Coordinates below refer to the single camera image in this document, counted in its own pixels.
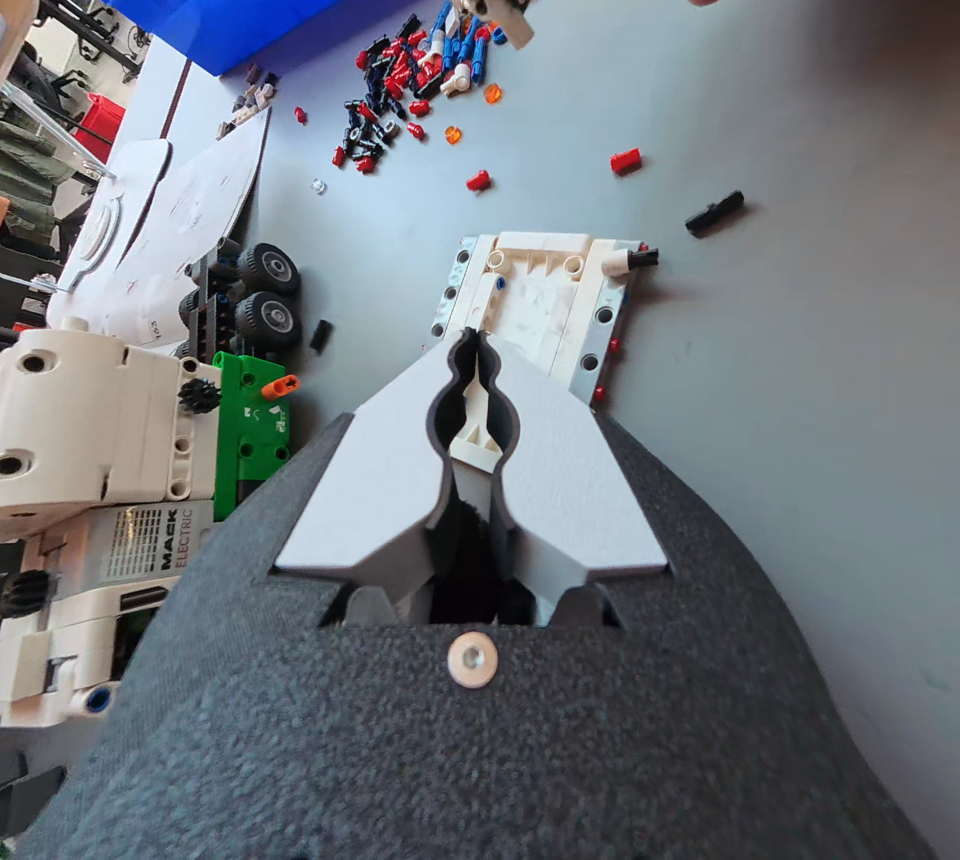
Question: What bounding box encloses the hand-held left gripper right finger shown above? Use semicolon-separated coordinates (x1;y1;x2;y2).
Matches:
477;328;670;606

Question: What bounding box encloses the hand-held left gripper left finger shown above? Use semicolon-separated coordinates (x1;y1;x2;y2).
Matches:
273;326;481;602

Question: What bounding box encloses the white grey lego panel assembly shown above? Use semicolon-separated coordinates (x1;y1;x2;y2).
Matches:
431;230;663;501

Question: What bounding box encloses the pile of small lego pins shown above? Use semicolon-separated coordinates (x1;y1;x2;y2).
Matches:
332;0;510;175

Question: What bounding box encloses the white green lego truck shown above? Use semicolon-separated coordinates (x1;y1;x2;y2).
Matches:
0;238;305;801

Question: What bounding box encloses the cluster of small grey lego pieces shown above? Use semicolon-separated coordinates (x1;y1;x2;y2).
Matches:
216;61;280;140

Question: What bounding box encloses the white instruction booklet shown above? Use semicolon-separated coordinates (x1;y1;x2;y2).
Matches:
112;104;273;351

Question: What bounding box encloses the white paper sheet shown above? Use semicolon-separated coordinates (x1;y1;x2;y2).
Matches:
46;139;175;321

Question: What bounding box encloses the olive green cloth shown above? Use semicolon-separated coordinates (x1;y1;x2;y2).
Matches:
0;118;61;254

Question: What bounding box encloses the red storage box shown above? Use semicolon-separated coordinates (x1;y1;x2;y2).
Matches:
75;91;127;145

